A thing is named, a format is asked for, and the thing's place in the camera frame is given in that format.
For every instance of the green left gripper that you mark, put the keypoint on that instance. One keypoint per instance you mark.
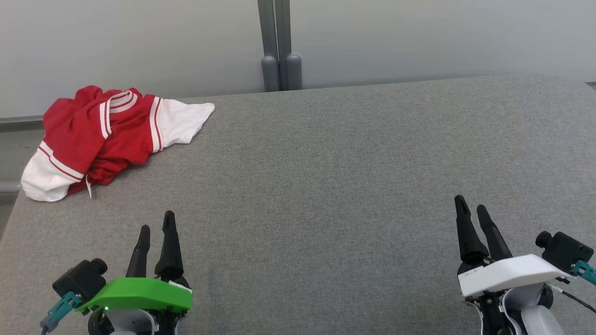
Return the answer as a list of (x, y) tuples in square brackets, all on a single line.
[(139, 293)]

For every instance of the red white number 23 jersey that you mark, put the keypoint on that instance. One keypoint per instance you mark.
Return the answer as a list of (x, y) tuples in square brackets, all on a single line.
[(135, 135)]

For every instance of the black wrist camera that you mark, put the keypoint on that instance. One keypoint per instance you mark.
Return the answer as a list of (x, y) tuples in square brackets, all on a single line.
[(565, 251), (81, 279)]

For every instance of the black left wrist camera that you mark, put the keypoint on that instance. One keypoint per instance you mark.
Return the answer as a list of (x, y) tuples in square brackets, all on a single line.
[(81, 279)]

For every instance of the grey metal partition post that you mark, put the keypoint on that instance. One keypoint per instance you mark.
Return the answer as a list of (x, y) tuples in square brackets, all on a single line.
[(267, 46), (291, 46)]

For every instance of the grey bent metal post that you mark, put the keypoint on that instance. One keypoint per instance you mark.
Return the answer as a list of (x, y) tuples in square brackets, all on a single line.
[(9, 187)]

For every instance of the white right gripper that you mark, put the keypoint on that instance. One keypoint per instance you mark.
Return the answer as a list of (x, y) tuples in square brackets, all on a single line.
[(512, 274)]

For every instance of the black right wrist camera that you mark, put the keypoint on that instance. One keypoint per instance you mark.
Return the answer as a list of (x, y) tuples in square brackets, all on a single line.
[(565, 251)]

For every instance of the grey wall baseboard rail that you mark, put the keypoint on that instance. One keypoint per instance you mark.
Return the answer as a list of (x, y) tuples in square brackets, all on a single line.
[(21, 123)]

